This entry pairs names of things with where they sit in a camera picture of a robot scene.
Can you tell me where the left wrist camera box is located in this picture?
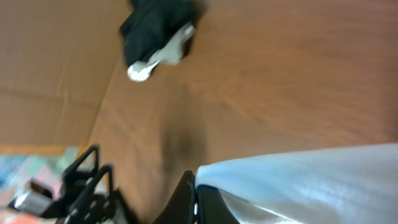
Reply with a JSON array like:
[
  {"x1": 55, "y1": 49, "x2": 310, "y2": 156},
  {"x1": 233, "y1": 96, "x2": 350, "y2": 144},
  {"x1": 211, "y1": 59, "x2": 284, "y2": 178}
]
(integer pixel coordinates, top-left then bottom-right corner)
[{"x1": 7, "y1": 179, "x2": 53, "y2": 216}]

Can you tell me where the beige folded garment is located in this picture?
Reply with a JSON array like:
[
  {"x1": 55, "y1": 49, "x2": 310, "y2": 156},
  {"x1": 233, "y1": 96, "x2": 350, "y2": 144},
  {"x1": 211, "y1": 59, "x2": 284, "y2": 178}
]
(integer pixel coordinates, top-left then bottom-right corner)
[{"x1": 147, "y1": 22, "x2": 195, "y2": 65}]

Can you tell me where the black folded garment on pile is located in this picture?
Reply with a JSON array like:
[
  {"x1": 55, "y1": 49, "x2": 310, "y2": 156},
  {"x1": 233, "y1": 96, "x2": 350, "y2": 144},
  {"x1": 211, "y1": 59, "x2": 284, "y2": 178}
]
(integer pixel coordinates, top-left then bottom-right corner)
[{"x1": 119, "y1": 0, "x2": 197, "y2": 67}]

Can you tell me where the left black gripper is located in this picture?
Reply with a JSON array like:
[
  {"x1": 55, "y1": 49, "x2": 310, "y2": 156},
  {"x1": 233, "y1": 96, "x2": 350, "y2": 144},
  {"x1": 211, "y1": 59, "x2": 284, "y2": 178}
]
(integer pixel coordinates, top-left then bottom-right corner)
[{"x1": 40, "y1": 144, "x2": 137, "y2": 224}]

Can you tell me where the white garment under pile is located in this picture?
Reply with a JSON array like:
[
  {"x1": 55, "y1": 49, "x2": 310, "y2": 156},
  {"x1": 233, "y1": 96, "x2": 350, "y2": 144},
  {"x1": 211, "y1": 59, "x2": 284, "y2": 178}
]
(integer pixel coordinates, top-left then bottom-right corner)
[{"x1": 127, "y1": 61, "x2": 160, "y2": 82}]

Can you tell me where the white Mr Robot t-shirt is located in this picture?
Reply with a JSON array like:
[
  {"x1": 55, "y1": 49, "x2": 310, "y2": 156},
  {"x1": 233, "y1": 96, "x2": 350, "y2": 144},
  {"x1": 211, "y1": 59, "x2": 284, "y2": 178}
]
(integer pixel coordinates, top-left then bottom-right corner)
[{"x1": 195, "y1": 143, "x2": 397, "y2": 224}]

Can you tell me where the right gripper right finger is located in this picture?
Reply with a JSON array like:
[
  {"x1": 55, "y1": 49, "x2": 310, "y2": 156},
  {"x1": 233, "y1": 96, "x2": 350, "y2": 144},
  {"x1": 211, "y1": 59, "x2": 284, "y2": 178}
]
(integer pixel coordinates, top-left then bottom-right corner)
[{"x1": 197, "y1": 185, "x2": 239, "y2": 224}]

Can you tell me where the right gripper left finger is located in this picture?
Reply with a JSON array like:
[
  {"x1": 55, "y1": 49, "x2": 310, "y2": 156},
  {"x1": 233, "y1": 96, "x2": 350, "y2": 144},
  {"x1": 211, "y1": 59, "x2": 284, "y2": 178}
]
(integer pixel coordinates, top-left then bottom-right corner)
[{"x1": 152, "y1": 170, "x2": 196, "y2": 224}]

